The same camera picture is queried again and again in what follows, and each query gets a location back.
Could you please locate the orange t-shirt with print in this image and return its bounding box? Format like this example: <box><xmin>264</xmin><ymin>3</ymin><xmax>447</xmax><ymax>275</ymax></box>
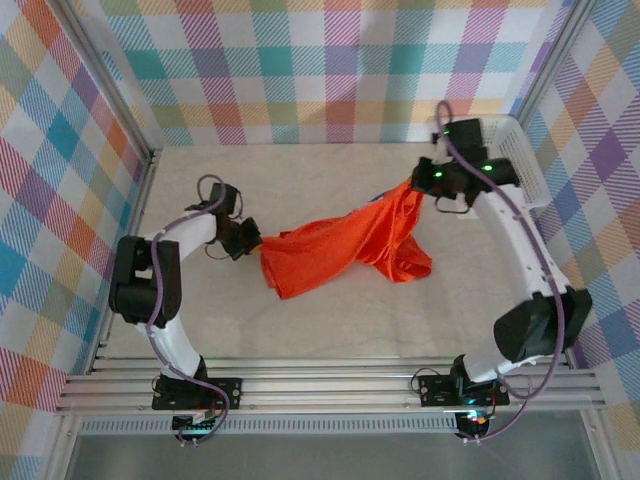
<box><xmin>258</xmin><ymin>179</ymin><xmax>434</xmax><ymax>301</ymax></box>

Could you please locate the white perforated plastic basket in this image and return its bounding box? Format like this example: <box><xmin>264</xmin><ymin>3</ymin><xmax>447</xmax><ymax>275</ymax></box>
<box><xmin>431</xmin><ymin>114</ymin><xmax>552</xmax><ymax>221</ymax></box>

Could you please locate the grey metal sheet panel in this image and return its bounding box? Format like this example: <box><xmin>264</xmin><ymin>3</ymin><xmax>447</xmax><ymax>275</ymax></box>
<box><xmin>62</xmin><ymin>432</ymin><xmax>604</xmax><ymax>480</ymax></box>

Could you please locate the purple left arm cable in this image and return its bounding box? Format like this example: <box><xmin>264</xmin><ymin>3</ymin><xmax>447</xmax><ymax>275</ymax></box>
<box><xmin>147</xmin><ymin>173</ymin><xmax>246</xmax><ymax>444</ymax></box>

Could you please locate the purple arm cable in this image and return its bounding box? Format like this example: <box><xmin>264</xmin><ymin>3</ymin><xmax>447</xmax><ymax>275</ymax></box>
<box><xmin>434</xmin><ymin>101</ymin><xmax>569</xmax><ymax>442</ymax></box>
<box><xmin>147</xmin><ymin>173</ymin><xmax>246</xmax><ymax>444</ymax></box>

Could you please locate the aluminium frame side rail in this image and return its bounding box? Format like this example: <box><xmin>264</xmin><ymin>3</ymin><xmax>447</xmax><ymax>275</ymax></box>
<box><xmin>84</xmin><ymin>149</ymin><xmax>161</xmax><ymax>376</ymax></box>

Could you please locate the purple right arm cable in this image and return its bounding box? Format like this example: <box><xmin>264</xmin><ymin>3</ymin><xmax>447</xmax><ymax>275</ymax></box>
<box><xmin>434</xmin><ymin>101</ymin><xmax>569</xmax><ymax>442</ymax></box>

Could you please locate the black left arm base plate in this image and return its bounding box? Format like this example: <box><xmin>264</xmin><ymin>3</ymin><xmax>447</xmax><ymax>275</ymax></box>
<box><xmin>151</xmin><ymin>375</ymin><xmax>245</xmax><ymax>412</ymax></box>

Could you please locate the aluminium frame cross rail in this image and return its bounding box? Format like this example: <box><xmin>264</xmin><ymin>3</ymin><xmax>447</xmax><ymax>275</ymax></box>
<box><xmin>54</xmin><ymin>355</ymin><xmax>609</xmax><ymax>415</ymax></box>

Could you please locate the aluminium frame corner post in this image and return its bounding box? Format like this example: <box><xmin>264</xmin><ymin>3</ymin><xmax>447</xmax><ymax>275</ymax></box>
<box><xmin>47</xmin><ymin>0</ymin><xmax>161</xmax><ymax>166</ymax></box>
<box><xmin>509</xmin><ymin>0</ymin><xmax>594</xmax><ymax>131</ymax></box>

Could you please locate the slotted grey cable duct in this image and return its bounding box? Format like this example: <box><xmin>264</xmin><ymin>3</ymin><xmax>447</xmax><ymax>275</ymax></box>
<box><xmin>78</xmin><ymin>417</ymin><xmax>460</xmax><ymax>436</ymax></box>

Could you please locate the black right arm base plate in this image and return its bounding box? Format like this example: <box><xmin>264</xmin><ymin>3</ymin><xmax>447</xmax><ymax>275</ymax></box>
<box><xmin>416</xmin><ymin>370</ymin><xmax>512</xmax><ymax>407</ymax></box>

